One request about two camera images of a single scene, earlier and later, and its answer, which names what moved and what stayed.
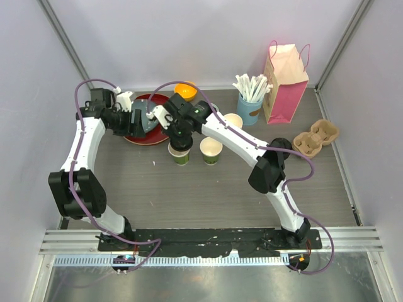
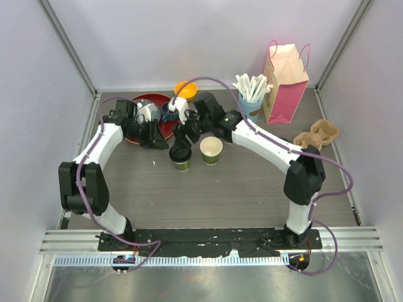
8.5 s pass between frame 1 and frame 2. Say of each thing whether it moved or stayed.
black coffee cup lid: moved
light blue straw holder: stayed
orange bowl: stayed
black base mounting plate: stayed
